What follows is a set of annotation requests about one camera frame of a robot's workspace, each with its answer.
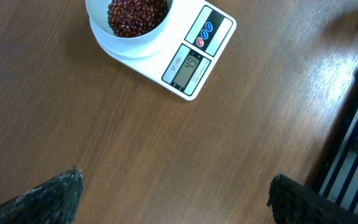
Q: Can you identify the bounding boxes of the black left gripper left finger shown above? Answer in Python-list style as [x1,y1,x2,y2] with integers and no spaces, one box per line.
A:
[0,166,84,224]

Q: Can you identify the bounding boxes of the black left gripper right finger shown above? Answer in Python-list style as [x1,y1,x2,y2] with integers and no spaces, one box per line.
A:
[267,174,358,224]

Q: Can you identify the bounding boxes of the white digital kitchen scale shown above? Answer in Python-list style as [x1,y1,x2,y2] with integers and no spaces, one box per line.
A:
[96,1,237,101]

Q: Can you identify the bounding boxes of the white round bowl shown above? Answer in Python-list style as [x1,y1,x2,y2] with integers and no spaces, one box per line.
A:
[85,0,177,58]

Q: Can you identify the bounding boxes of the red beans in bowl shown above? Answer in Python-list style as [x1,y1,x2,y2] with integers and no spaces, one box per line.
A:
[107,0,168,38]

